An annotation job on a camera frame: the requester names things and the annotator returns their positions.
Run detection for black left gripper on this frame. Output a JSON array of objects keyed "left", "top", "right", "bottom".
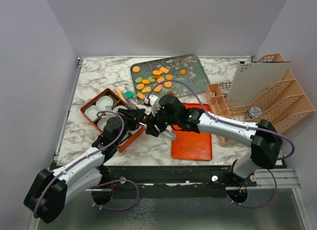
[{"left": 115, "top": 108, "right": 146, "bottom": 146}]

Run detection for blue patterned round jar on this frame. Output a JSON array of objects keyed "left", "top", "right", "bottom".
[{"left": 245, "top": 107, "right": 263, "bottom": 120}]

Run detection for orange cookie tin box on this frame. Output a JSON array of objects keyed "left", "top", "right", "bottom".
[{"left": 80, "top": 88, "right": 145, "bottom": 153}]

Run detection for teal grey eraser block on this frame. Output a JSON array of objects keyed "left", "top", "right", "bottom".
[{"left": 124, "top": 91, "right": 134, "bottom": 100}]

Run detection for rectangular yellow biscuit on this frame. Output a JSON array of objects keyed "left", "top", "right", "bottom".
[
  {"left": 160, "top": 67, "right": 169, "bottom": 74},
  {"left": 141, "top": 87, "right": 152, "bottom": 93},
  {"left": 137, "top": 93, "right": 146, "bottom": 100}
]

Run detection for orange fish cookie upper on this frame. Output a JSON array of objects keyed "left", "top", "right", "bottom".
[{"left": 153, "top": 70, "right": 163, "bottom": 76}]

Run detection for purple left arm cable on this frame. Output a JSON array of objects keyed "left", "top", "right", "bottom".
[{"left": 33, "top": 111, "right": 140, "bottom": 219}]

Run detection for white perforated board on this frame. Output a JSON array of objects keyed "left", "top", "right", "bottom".
[{"left": 226, "top": 61, "right": 291, "bottom": 107}]

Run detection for silver metal tongs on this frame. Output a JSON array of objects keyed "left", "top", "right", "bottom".
[{"left": 118, "top": 94, "right": 185, "bottom": 141}]

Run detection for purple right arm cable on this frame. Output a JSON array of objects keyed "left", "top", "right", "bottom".
[{"left": 146, "top": 79, "right": 296, "bottom": 209}]

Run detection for orange fish cookie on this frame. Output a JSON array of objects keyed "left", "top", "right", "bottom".
[
  {"left": 153, "top": 70, "right": 163, "bottom": 76},
  {"left": 142, "top": 79, "right": 150, "bottom": 85}
]

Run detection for dark floral serving tray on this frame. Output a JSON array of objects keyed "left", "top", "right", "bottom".
[{"left": 130, "top": 54, "right": 210, "bottom": 103}]

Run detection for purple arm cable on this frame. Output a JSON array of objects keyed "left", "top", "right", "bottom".
[
  {"left": 146, "top": 79, "right": 296, "bottom": 209},
  {"left": 33, "top": 111, "right": 140, "bottom": 219}
]

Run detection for orange fish cookie left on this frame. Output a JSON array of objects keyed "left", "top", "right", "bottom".
[{"left": 142, "top": 79, "right": 150, "bottom": 85}]

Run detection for small orange wafer stick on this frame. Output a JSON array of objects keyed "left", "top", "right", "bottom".
[{"left": 116, "top": 88, "right": 124, "bottom": 100}]

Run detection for peach plastic desk organizer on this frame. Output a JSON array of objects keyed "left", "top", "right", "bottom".
[{"left": 205, "top": 54, "right": 315, "bottom": 134}]

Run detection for round biscuit cookie front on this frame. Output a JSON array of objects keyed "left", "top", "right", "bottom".
[{"left": 154, "top": 85, "right": 162, "bottom": 93}]

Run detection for round biscuit cookie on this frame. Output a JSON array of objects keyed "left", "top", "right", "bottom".
[
  {"left": 154, "top": 85, "right": 162, "bottom": 93},
  {"left": 136, "top": 83, "right": 145, "bottom": 91},
  {"left": 132, "top": 66, "right": 141, "bottom": 73},
  {"left": 165, "top": 74, "right": 173, "bottom": 80},
  {"left": 163, "top": 81, "right": 172, "bottom": 88},
  {"left": 157, "top": 77, "right": 165, "bottom": 83}
]

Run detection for orange tin lid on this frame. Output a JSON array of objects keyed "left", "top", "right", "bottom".
[{"left": 171, "top": 103, "right": 213, "bottom": 162}]

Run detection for green macaron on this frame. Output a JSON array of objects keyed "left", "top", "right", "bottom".
[
  {"left": 135, "top": 77, "right": 143, "bottom": 84},
  {"left": 148, "top": 77, "right": 156, "bottom": 83}
]

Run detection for green macaron right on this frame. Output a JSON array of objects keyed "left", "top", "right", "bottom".
[{"left": 148, "top": 77, "right": 156, "bottom": 83}]

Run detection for green macaron left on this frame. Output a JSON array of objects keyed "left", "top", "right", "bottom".
[{"left": 135, "top": 77, "right": 143, "bottom": 84}]

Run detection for rectangular yellow biscuit front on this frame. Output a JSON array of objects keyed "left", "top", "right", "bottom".
[{"left": 137, "top": 93, "right": 146, "bottom": 100}]

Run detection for white paper cupcake liner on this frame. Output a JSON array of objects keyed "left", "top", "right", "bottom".
[{"left": 84, "top": 105, "right": 100, "bottom": 122}]

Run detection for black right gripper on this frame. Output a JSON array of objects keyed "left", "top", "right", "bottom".
[{"left": 144, "top": 104, "right": 179, "bottom": 137}]

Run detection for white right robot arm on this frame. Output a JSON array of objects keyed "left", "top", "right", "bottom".
[{"left": 145, "top": 94, "right": 282, "bottom": 186}]

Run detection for rectangular yellow biscuit upper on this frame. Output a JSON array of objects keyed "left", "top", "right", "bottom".
[{"left": 160, "top": 67, "right": 169, "bottom": 74}]

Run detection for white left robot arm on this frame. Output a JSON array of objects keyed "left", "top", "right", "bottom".
[{"left": 23, "top": 109, "right": 146, "bottom": 223}]

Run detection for rectangular yellow biscuit middle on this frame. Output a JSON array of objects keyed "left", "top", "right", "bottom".
[{"left": 141, "top": 87, "right": 152, "bottom": 93}]

